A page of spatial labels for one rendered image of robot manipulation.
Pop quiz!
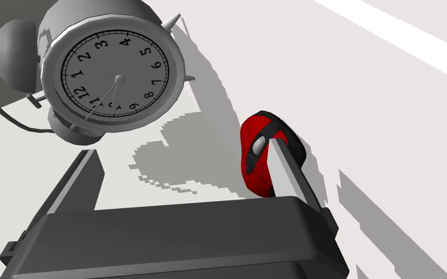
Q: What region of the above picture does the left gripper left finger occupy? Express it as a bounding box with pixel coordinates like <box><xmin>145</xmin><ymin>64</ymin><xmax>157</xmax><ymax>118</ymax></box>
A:
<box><xmin>43</xmin><ymin>149</ymin><xmax>106</xmax><ymax>216</ymax></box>

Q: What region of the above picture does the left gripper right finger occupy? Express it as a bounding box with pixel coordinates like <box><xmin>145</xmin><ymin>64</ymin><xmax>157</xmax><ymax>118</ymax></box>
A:
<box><xmin>268</xmin><ymin>138</ymin><xmax>323</xmax><ymax>214</ymax></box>

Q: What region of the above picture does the red and black computer mouse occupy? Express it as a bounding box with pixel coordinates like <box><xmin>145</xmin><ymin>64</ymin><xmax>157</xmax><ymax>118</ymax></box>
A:
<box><xmin>239</xmin><ymin>110</ymin><xmax>307</xmax><ymax>198</ymax></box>

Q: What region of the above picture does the grey alarm clock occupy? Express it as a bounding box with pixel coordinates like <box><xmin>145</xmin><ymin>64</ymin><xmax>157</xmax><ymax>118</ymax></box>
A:
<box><xmin>0</xmin><ymin>0</ymin><xmax>196</xmax><ymax>147</ymax></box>

